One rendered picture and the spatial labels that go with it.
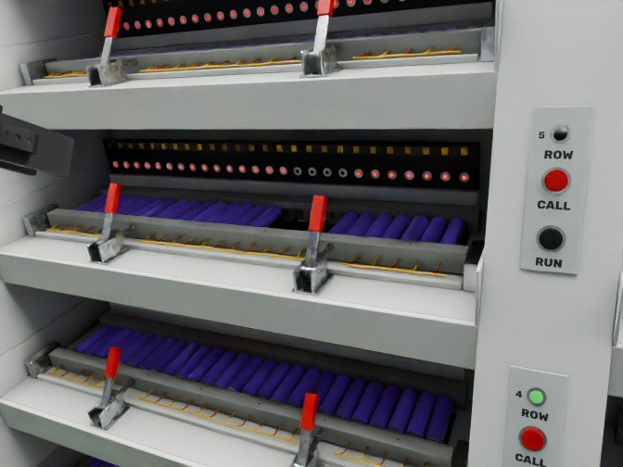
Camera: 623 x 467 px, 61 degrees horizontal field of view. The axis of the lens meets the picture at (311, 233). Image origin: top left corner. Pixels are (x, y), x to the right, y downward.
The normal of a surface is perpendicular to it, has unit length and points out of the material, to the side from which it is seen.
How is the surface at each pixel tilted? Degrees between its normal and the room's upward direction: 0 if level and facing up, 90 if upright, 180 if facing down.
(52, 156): 90
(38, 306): 90
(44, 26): 90
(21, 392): 20
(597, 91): 90
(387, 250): 110
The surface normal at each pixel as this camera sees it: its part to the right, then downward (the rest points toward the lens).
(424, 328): -0.42, 0.42
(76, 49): 0.90, 0.08
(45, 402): -0.11, -0.90
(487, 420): -0.43, 0.08
